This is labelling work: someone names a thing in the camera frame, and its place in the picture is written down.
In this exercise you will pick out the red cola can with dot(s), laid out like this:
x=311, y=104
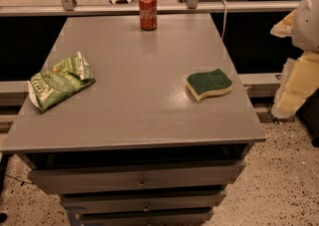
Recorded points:
x=148, y=14

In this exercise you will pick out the green and yellow sponge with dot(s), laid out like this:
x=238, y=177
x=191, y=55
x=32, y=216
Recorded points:
x=208, y=84

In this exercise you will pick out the green jalapeno chip bag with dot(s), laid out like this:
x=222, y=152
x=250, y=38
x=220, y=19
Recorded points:
x=60, y=81

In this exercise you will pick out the top grey drawer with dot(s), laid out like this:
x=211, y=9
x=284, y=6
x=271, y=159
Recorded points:
x=136, y=177

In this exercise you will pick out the middle grey drawer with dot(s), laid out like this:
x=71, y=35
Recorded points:
x=144, y=202

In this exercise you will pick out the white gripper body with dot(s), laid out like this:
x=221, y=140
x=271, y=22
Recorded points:
x=307, y=26

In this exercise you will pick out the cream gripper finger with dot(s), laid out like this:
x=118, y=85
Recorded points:
x=299, y=81
x=284, y=27

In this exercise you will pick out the grey drawer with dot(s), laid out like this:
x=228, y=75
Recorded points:
x=136, y=177
x=153, y=218
x=144, y=202

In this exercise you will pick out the bottom grey drawer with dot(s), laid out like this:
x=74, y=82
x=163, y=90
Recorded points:
x=153, y=218

